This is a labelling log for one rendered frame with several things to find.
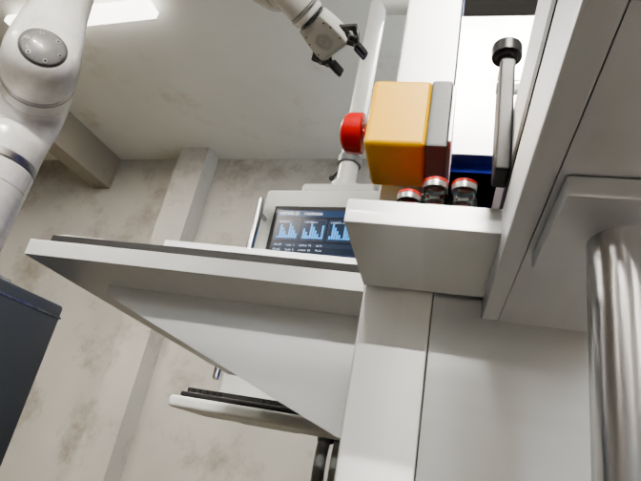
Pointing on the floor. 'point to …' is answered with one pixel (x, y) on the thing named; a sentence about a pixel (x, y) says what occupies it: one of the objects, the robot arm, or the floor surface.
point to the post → (397, 301)
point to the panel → (503, 399)
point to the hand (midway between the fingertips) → (351, 62)
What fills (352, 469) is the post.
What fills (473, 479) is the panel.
